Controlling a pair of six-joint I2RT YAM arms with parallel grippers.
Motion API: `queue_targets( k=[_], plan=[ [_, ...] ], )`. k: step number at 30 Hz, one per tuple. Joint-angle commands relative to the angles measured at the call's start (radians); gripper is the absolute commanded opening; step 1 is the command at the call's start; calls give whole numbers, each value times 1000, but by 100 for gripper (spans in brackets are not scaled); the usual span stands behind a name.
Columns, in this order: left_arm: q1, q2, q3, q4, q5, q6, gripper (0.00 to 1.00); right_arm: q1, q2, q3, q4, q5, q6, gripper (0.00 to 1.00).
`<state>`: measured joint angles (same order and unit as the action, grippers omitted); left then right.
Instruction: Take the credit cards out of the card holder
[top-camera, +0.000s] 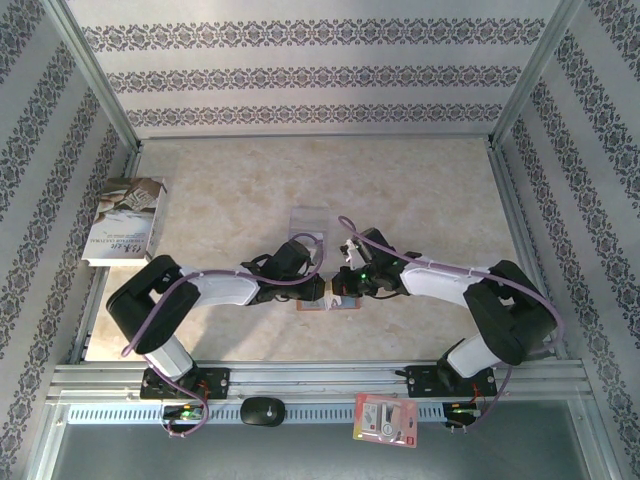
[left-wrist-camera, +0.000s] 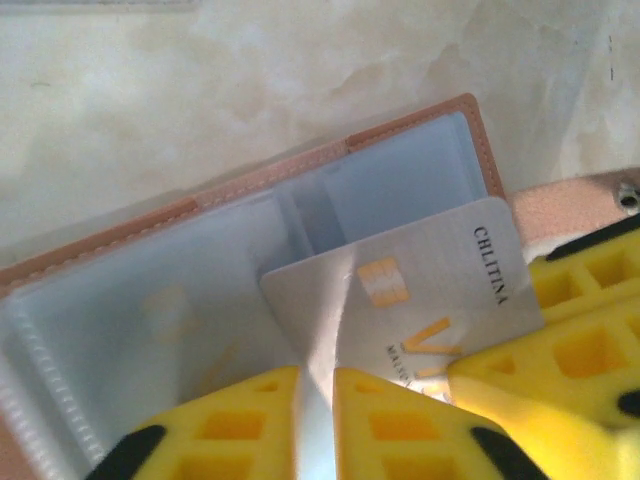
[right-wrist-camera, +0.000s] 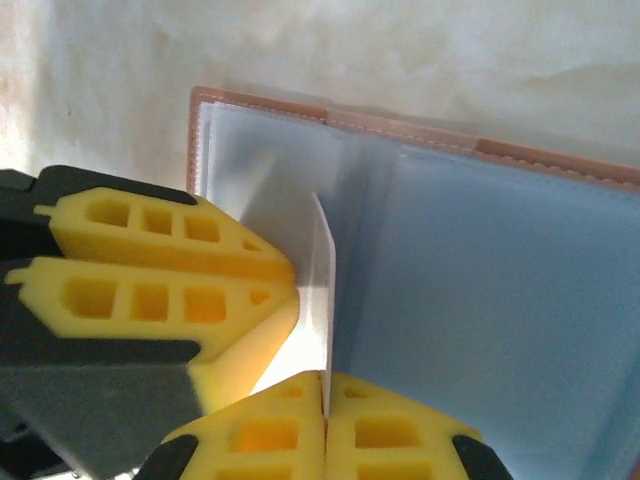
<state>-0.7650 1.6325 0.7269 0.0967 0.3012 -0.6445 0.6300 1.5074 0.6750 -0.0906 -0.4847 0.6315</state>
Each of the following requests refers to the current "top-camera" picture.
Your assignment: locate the perforated white cable duct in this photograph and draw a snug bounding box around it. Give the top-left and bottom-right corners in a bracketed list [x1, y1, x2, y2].
[67, 402, 481, 426]

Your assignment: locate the aluminium frame post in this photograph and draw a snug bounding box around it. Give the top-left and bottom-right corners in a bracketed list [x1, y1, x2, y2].
[42, 0, 144, 151]
[487, 0, 586, 151]

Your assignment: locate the black computer mouse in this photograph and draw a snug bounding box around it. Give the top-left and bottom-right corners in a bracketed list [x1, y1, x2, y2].
[239, 395, 286, 428]

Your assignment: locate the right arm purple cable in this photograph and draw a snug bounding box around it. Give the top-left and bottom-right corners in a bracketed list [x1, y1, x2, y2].
[337, 214, 566, 436]

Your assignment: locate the white paperback book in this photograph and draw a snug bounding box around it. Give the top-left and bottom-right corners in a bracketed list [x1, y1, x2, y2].
[81, 174, 170, 269]

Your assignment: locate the tan leather card holder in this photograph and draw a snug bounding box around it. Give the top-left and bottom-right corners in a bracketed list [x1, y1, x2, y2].
[296, 292, 363, 312]

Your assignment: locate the grey metal shelf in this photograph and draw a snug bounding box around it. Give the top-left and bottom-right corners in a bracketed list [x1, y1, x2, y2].
[29, 399, 616, 480]

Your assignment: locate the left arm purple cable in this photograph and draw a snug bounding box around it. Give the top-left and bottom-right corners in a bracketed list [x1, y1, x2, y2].
[121, 232, 329, 440]

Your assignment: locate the red USB blister pack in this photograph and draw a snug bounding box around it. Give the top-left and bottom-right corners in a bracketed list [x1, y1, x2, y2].
[352, 392, 419, 450]

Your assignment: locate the clear plastic card tray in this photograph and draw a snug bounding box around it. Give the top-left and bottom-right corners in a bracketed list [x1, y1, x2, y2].
[289, 206, 330, 249]

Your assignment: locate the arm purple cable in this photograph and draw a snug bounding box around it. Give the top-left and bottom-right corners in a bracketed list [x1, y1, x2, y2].
[337, 214, 566, 436]
[121, 232, 329, 440]

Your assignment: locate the aluminium rear rail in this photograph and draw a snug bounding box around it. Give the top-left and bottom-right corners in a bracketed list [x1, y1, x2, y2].
[137, 132, 494, 144]

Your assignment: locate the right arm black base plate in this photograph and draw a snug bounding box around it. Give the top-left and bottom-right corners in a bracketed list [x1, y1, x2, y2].
[405, 364, 498, 400]

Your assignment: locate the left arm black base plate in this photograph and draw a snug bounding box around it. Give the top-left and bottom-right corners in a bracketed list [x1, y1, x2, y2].
[139, 367, 231, 401]

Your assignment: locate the aluminium mounting rail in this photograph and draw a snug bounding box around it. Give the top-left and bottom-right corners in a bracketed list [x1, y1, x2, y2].
[47, 362, 587, 401]

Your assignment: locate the aluminium side rail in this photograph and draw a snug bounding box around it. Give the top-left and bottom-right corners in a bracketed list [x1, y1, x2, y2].
[487, 139, 569, 361]
[67, 144, 144, 366]

